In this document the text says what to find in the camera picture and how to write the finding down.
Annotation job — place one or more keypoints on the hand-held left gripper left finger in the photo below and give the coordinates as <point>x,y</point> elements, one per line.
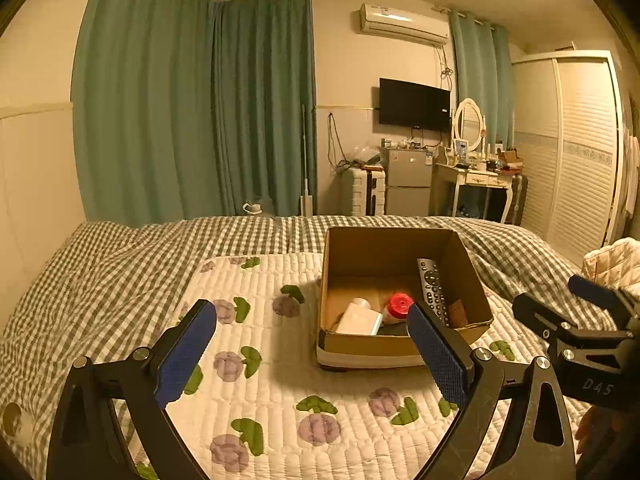
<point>185,355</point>

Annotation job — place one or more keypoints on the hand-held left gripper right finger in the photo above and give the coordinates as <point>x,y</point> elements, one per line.
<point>440,355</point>

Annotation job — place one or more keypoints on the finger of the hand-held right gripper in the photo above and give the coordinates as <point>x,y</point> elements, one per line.
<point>545,320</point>
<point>595,292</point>

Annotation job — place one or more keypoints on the red patterned packet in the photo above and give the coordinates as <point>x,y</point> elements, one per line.
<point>457,312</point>

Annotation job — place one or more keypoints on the white bottle with red cap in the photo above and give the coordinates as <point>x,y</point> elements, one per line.
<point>397,306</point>

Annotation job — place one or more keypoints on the black remote control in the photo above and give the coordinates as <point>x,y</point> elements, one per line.
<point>431,285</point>

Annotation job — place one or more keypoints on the white square box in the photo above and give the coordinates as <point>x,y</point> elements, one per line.
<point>356,321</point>

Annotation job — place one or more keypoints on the brown cardboard box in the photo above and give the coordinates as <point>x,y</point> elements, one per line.
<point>380,255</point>

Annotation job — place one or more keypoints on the person's right hand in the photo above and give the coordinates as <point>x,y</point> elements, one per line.
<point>584,432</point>

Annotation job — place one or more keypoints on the cream quilted jacket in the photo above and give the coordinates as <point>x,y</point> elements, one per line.
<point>615,260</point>

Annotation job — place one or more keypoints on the floral quilted mat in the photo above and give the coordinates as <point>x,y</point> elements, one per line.
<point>280,390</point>

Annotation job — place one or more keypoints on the grey checked blanket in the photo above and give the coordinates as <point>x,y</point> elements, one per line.
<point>100,280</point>

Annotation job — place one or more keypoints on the dark suitcase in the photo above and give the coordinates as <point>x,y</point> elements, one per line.
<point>519,200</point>

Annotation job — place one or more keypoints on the white hanging towels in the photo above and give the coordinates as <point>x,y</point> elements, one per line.
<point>632,170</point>

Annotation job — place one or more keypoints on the white louvred wardrobe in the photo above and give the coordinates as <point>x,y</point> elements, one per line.
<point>570,155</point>

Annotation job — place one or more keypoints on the white dressing table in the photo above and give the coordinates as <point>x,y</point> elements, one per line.
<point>470,180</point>

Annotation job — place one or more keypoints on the small open cardboard box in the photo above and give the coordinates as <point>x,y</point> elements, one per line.
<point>510,157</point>

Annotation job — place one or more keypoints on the silver small fridge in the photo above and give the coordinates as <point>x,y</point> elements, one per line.
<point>407,182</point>

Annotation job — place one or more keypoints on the white tape roll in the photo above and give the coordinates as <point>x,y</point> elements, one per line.
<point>25,427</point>

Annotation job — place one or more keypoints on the white suitcase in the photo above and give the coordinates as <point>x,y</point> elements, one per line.
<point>365,192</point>

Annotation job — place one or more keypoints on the white flat mop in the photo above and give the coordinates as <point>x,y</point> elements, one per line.
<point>306,202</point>

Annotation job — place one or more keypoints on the white oval mirror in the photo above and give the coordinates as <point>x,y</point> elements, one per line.
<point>469,122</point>

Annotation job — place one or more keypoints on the clear plastic bag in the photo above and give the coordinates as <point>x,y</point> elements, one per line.
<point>365,155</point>

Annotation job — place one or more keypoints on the narrow green curtain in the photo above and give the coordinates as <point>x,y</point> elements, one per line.
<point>480,75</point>

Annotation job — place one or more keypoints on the green corner curtain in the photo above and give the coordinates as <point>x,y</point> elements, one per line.
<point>265,105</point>

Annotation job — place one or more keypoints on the wide green curtain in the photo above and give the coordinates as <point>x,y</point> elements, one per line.
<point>140,95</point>

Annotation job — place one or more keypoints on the white air conditioner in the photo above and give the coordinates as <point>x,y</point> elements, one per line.
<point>402,23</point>

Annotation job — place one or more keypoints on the small photo frame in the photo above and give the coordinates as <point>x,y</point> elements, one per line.
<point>461,147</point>

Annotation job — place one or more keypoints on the black wall television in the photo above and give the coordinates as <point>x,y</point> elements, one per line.
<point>414,104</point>

